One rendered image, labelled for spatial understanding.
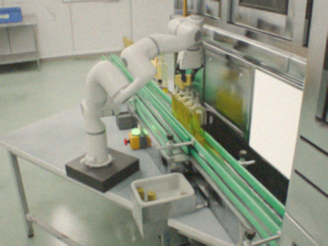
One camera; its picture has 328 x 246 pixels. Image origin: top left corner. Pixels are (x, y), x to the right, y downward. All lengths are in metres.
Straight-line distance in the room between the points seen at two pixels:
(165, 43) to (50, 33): 6.05
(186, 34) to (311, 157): 0.88
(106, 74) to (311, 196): 0.90
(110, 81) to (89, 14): 6.06
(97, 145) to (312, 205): 1.19
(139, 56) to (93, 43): 6.16
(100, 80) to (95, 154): 0.45
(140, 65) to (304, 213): 0.82
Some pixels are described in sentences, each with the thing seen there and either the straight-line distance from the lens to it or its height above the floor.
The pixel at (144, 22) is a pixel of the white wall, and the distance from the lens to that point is 7.58.
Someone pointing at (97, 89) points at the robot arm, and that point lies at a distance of 1.36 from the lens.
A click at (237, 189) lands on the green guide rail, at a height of 0.95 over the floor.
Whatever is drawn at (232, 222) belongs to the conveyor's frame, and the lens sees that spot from 1.30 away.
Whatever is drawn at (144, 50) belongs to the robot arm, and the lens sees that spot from 1.30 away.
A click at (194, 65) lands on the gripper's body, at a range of 1.58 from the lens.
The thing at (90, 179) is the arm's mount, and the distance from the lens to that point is 1.63.
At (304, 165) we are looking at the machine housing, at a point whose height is 1.36.
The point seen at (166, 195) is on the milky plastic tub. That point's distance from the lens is 1.53.
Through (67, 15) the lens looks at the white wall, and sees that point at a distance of 7.30.
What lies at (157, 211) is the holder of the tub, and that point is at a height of 0.79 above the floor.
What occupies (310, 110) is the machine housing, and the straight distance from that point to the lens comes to 0.58.
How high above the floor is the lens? 1.65
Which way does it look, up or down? 24 degrees down
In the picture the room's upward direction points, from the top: straight up
